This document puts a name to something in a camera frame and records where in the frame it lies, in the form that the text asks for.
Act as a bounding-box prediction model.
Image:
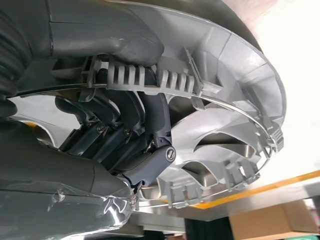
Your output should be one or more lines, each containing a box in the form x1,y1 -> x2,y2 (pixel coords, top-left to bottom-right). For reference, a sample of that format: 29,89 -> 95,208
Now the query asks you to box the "brown cardboard box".
229,200 -> 320,240

